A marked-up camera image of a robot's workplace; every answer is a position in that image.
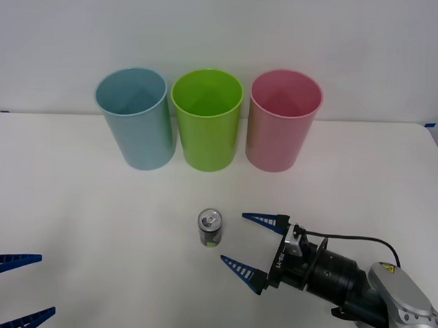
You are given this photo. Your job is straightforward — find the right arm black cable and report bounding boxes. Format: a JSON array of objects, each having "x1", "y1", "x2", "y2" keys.
[{"x1": 298, "y1": 227, "x2": 403, "y2": 268}]

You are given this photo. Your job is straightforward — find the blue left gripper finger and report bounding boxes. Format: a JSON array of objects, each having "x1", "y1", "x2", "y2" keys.
[
  {"x1": 0, "y1": 304, "x2": 56, "y2": 328},
  {"x1": 0, "y1": 252, "x2": 43, "y2": 281}
]

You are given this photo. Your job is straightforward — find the pink plastic bin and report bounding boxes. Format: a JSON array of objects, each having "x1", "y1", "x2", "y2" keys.
[{"x1": 244, "y1": 66, "x2": 325, "y2": 175}]

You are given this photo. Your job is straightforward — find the right arm wrist camera box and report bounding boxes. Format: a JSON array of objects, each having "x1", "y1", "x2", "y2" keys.
[{"x1": 286, "y1": 223, "x2": 311, "y2": 260}]

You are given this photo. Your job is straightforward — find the pale blue plastic bin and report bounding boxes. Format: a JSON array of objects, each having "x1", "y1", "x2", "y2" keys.
[{"x1": 91, "y1": 65, "x2": 180, "y2": 172}]

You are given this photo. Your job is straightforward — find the green plastic bin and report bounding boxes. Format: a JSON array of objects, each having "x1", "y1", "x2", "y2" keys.
[{"x1": 168, "y1": 67, "x2": 246, "y2": 173}]

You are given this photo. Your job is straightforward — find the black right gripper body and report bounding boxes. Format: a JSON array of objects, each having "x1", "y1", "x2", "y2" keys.
[{"x1": 265, "y1": 222, "x2": 319, "y2": 292}]

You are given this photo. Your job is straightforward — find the black drink can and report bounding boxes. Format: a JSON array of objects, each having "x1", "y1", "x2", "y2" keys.
[{"x1": 196, "y1": 207, "x2": 224, "y2": 249}]

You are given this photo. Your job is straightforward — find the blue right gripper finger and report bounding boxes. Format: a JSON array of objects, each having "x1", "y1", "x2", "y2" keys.
[
  {"x1": 241, "y1": 211, "x2": 291, "y2": 239},
  {"x1": 218, "y1": 254, "x2": 270, "y2": 297}
]

